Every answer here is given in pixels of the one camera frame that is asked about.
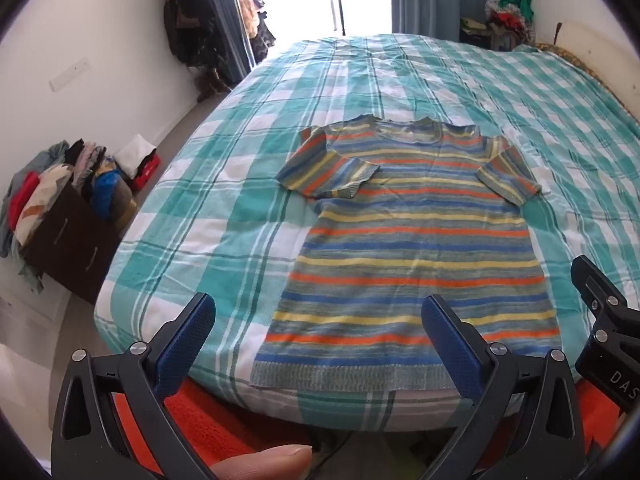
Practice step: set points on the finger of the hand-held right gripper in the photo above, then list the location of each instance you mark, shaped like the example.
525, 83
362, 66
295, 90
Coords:
592, 285

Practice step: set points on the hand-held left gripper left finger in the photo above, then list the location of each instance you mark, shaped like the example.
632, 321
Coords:
190, 330

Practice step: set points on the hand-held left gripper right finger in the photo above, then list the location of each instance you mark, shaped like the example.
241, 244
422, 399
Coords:
450, 345

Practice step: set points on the striped knit shirt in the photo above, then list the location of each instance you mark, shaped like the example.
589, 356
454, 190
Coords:
400, 260

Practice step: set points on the pile of clothes in box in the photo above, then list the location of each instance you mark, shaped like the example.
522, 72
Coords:
45, 195

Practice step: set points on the colourful clothes pile in corner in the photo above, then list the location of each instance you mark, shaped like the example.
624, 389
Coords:
505, 15

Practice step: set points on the brown clothes hanging by window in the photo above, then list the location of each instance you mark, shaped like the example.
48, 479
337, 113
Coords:
255, 20

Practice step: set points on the person's left hand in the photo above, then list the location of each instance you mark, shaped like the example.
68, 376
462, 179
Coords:
260, 462

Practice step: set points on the person's orange red clothing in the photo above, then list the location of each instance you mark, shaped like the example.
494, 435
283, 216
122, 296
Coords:
210, 425

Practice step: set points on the dark wooden drawer cabinet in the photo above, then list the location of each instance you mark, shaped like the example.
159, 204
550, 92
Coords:
65, 245

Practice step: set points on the red box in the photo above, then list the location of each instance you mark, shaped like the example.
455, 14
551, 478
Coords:
147, 172

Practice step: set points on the bed with teal plaid sheet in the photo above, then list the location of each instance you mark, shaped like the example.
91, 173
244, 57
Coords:
225, 160

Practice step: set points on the white folded cloth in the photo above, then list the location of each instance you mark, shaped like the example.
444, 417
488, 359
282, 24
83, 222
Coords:
135, 152

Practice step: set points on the cream headboard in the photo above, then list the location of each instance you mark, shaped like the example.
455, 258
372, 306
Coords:
595, 45

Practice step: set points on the grey window curtain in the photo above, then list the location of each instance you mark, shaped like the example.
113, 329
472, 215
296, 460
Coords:
237, 25

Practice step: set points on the dark clothes hanging on wall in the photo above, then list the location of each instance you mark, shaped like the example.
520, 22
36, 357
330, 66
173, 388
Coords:
192, 25

